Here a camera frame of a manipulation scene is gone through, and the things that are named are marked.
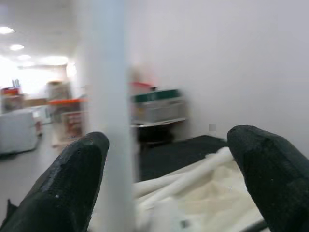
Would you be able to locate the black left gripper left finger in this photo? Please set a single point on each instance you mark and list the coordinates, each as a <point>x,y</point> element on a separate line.
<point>60,193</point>

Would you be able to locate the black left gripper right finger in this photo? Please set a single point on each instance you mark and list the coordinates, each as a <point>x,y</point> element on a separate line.
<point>277,188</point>

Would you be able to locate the white plastic children table top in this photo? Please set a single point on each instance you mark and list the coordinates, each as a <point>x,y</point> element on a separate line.
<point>205,193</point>

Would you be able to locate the red printed carton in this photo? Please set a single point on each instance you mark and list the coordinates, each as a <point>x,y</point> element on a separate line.
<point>73,123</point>

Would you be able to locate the white cabinet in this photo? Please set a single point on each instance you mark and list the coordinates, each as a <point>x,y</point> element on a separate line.
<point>17,130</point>

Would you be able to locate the orange lid storage box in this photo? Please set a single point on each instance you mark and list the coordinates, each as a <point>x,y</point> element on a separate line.
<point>67,101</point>

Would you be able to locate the brown cardboard box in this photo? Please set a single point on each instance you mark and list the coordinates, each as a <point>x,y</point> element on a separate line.
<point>59,89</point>

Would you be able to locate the black metal wok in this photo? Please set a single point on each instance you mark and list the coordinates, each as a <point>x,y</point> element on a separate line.
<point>154,133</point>

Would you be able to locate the black tablecloth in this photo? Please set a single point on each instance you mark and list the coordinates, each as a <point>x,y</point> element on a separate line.
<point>169,157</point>

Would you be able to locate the clear storage box green lid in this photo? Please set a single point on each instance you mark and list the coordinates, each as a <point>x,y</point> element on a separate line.
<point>159,108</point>

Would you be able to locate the round ceiling light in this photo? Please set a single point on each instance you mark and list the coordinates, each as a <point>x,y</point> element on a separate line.
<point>6,30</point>
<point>17,47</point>
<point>24,57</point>

